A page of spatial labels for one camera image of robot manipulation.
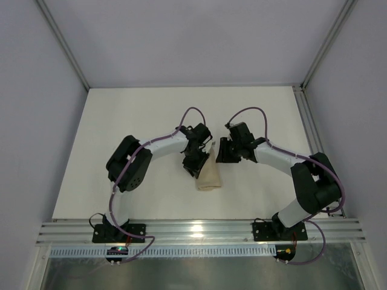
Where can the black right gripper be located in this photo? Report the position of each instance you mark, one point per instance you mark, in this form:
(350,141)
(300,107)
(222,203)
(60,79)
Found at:
(227,151)

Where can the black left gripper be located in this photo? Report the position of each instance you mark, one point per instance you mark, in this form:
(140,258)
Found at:
(195,165)

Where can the beige cloth napkin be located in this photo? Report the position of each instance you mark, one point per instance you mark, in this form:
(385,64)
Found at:
(209,177)

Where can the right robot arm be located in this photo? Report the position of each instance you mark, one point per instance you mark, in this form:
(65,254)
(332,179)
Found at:
(315,182)

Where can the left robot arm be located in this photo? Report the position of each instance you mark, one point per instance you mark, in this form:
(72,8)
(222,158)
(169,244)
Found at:
(129,163)

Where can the right black controller board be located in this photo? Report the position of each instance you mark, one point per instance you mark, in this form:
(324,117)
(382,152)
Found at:
(285,253)

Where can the black controller board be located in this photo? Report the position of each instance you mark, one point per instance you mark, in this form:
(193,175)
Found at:
(116,254)
(285,253)

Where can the left black controller board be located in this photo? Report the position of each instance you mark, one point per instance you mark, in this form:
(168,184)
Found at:
(116,254)

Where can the right side aluminium rail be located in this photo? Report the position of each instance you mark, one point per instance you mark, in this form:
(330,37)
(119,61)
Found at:
(309,124)

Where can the aluminium rail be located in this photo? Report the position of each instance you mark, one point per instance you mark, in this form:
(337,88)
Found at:
(200,232)
(309,124)

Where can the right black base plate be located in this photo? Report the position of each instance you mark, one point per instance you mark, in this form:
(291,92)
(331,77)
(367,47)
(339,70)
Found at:
(269,231)

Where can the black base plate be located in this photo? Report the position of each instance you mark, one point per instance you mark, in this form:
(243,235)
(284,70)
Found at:
(110,234)
(269,231)

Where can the slotted cable duct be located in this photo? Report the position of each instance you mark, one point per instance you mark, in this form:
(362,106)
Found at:
(179,251)

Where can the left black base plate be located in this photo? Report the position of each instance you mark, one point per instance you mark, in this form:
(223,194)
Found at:
(110,234)

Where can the aluminium front rail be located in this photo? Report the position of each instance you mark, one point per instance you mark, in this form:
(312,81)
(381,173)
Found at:
(200,232)

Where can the right aluminium frame post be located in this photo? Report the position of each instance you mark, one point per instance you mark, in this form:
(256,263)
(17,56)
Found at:
(329,40)

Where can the aluminium frame post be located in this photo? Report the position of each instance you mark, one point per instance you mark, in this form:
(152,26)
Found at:
(329,40)
(62,42)

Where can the left aluminium frame post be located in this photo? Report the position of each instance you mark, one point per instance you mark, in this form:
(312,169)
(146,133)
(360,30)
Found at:
(62,42)

